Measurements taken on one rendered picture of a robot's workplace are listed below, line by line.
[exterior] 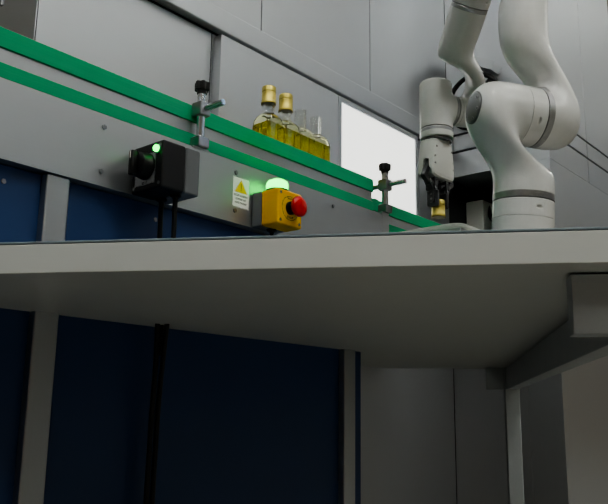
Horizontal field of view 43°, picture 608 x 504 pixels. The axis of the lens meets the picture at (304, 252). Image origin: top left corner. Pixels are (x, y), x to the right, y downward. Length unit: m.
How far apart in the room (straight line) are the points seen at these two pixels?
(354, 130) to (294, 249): 1.56
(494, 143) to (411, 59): 1.24
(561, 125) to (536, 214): 0.19
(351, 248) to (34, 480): 0.63
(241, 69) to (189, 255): 1.23
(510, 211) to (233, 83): 0.79
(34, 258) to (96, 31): 0.96
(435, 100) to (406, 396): 0.94
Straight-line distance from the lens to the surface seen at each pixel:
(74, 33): 1.72
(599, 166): 3.11
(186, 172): 1.28
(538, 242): 0.76
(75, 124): 1.27
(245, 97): 1.97
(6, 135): 1.20
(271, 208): 1.45
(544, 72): 1.66
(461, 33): 1.94
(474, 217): 2.86
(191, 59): 1.92
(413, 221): 2.18
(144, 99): 1.39
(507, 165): 1.55
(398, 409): 2.39
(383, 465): 2.32
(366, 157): 2.34
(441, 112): 1.98
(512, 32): 1.67
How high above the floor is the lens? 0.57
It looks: 12 degrees up
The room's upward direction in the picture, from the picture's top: 1 degrees clockwise
